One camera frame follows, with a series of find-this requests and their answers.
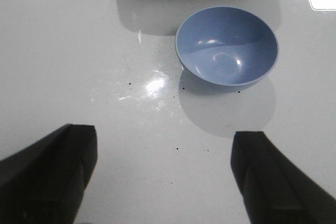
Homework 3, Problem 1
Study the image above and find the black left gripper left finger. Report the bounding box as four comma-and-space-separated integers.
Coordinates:
1, 124, 97, 223

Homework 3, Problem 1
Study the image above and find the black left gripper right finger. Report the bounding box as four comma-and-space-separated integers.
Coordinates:
230, 131, 335, 223

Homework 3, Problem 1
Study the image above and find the blue bowl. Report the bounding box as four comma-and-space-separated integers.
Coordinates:
175, 6, 278, 92

